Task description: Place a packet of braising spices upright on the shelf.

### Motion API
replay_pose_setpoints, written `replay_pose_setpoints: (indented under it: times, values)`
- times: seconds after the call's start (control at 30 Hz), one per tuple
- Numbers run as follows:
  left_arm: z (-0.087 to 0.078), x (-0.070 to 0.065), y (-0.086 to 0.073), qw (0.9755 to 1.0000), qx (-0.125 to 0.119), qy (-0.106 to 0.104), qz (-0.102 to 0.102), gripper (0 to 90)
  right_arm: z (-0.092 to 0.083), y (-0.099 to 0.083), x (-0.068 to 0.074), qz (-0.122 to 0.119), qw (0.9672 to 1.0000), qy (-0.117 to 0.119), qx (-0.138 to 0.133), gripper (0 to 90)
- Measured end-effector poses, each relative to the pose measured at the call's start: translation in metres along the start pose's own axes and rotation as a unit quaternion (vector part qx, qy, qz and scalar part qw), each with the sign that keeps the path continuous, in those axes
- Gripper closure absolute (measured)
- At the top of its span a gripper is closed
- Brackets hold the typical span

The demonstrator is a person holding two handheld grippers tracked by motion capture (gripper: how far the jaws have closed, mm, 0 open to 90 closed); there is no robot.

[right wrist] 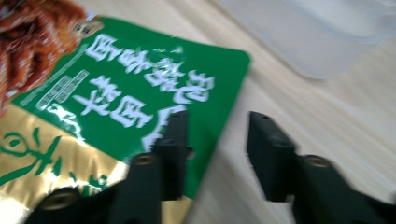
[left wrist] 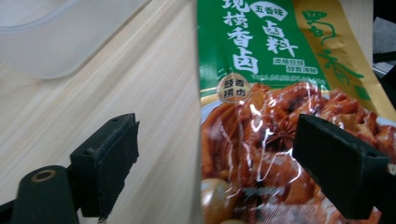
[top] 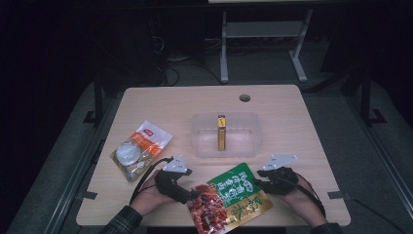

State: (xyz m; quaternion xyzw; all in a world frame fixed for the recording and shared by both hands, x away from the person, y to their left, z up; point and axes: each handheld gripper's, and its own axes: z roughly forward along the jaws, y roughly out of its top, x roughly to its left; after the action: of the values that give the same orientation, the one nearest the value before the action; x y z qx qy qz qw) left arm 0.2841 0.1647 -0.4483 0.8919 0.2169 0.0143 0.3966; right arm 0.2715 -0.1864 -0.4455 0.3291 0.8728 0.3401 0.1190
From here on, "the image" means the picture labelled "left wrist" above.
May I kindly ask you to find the green and gold seasoning packet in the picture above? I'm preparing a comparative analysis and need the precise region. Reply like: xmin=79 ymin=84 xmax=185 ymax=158
xmin=196 ymin=0 xmax=396 ymax=224

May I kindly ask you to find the grey metal rail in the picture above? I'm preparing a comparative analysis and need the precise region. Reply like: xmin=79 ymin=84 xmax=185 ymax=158
xmin=372 ymin=59 xmax=396 ymax=79

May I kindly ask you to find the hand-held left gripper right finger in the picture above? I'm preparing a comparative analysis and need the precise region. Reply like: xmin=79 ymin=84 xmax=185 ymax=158
xmin=291 ymin=113 xmax=392 ymax=220

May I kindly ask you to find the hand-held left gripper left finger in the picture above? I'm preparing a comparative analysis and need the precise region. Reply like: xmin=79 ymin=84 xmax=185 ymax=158
xmin=69 ymin=113 xmax=140 ymax=221

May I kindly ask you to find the translucent white plastic container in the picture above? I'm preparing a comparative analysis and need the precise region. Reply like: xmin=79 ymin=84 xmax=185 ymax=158
xmin=0 ymin=0 xmax=149 ymax=80

